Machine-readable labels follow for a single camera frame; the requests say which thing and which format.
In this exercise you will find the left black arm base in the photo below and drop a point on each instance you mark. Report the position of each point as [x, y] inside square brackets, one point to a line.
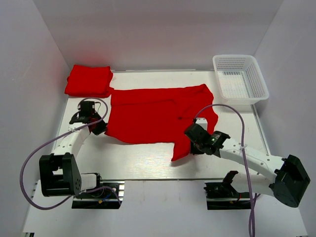
[106, 198]

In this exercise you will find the white plastic mesh basket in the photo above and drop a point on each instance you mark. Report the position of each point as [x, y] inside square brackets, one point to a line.
[239, 79]

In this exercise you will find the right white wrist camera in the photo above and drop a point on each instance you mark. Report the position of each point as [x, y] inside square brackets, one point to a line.
[202, 122]

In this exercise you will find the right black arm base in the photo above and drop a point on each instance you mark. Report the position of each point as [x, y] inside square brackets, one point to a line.
[222, 196]

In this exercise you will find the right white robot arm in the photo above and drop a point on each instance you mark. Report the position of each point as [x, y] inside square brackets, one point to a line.
[283, 178]

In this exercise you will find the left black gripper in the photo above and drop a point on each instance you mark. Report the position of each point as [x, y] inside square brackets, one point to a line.
[102, 128]

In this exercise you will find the folded red t-shirt stack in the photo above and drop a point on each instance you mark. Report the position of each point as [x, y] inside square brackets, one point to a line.
[86, 81]

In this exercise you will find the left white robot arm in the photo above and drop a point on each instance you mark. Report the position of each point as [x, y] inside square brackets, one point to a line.
[59, 172]

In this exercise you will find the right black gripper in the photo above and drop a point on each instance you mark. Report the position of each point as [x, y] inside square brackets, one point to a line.
[194, 150]

